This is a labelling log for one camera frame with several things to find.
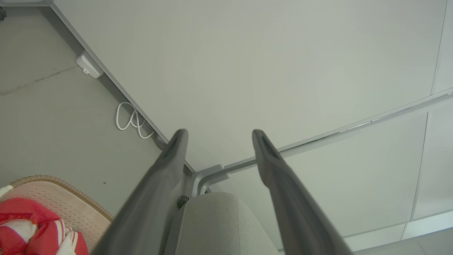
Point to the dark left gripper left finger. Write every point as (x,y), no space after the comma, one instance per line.
(152,198)

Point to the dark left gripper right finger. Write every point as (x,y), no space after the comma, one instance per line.
(297,212)

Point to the red shorts white stripe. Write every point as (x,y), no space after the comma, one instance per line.
(46,241)

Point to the beige perforated laundry basket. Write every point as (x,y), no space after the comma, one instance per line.
(70,202)

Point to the white power strip box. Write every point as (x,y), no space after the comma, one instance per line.
(88,65)

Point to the grey metal partition frame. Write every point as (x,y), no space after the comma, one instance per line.
(208,173)

